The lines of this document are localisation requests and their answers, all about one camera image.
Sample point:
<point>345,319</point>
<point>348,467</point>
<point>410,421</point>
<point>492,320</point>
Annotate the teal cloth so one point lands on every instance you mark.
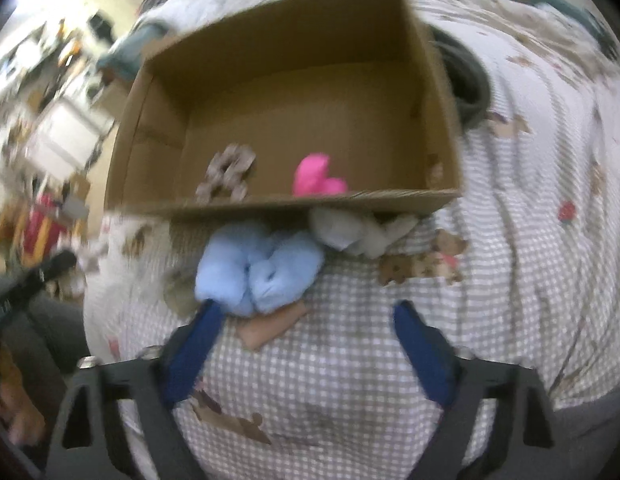
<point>127,50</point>

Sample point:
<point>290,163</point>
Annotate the white plush scrunchie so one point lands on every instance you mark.
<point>350,235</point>

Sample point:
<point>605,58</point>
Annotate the grey patterned scrunchie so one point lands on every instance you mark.
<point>224,172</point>

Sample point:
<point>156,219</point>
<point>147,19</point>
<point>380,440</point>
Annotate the cardboard box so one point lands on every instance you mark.
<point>285,110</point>

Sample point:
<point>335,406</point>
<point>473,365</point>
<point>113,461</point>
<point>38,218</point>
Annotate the pink plush scrunchie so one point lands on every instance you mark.
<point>316,177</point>

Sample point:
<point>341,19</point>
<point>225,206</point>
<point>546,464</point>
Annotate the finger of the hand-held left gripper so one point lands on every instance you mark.
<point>44,271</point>

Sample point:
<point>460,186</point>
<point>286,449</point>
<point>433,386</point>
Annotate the light blue plush scrunchie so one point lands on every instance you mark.
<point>257,275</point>

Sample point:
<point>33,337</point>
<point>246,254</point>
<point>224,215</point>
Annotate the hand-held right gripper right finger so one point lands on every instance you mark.
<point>424,350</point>

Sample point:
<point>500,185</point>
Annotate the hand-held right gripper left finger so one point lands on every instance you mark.
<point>194,345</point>

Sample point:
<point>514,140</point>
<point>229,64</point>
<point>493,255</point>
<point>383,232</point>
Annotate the dark grey round cushion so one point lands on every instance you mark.
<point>465,80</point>

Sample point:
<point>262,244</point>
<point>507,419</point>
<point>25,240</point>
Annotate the checkered bear print blanket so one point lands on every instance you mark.
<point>515,260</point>

